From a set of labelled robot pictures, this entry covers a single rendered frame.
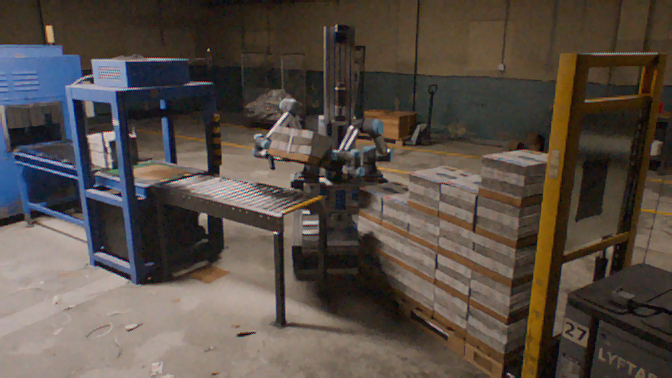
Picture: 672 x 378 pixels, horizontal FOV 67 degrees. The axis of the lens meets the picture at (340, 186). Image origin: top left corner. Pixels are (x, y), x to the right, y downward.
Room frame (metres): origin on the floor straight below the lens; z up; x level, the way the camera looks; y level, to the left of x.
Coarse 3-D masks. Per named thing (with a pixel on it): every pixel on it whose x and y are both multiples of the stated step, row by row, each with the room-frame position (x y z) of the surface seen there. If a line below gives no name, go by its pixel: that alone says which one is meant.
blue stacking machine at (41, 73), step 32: (0, 64) 5.18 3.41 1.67; (32, 64) 5.43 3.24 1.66; (64, 64) 5.71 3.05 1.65; (0, 96) 5.14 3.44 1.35; (32, 96) 5.39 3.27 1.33; (64, 96) 5.68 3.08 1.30; (0, 128) 5.10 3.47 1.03; (32, 128) 6.47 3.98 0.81; (64, 128) 5.63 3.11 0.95; (0, 160) 5.06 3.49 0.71; (0, 192) 5.01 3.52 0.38; (32, 192) 5.27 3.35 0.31; (64, 192) 5.55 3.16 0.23
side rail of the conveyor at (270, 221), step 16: (160, 192) 3.78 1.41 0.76; (176, 192) 3.67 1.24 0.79; (192, 192) 3.63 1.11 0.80; (192, 208) 3.57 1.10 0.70; (208, 208) 3.48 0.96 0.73; (224, 208) 3.38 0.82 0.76; (240, 208) 3.29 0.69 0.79; (256, 208) 3.27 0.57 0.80; (256, 224) 3.21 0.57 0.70; (272, 224) 3.13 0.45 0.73
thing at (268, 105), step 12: (288, 60) 11.19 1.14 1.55; (252, 72) 11.90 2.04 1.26; (264, 72) 12.24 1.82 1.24; (288, 72) 11.16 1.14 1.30; (264, 84) 12.22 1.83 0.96; (288, 84) 11.89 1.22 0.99; (300, 84) 11.51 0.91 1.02; (264, 96) 11.63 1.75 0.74; (276, 96) 11.06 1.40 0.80; (288, 96) 11.41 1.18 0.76; (252, 108) 11.47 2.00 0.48; (264, 108) 11.31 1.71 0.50; (276, 108) 11.23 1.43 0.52; (252, 120) 11.50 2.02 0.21; (264, 120) 11.38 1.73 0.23; (276, 120) 11.15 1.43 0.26; (300, 120) 11.52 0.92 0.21
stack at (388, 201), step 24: (360, 192) 3.69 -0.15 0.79; (384, 192) 3.58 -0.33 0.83; (408, 192) 3.58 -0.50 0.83; (360, 216) 3.70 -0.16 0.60; (384, 216) 3.44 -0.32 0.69; (408, 216) 3.24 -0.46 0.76; (432, 216) 3.04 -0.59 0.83; (384, 240) 3.43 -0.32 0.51; (408, 240) 3.22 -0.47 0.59; (432, 240) 3.03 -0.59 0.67; (456, 240) 2.86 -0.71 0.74; (360, 264) 3.69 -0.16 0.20; (384, 264) 3.43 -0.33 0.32; (408, 264) 3.21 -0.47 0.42; (432, 264) 3.00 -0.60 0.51; (456, 264) 2.84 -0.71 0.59; (384, 288) 3.42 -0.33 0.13; (408, 288) 3.21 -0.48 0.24; (432, 288) 3.00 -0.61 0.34; (456, 288) 2.83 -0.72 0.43; (408, 312) 3.19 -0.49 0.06; (456, 312) 2.81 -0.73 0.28; (432, 336) 2.98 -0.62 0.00; (456, 336) 2.80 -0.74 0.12
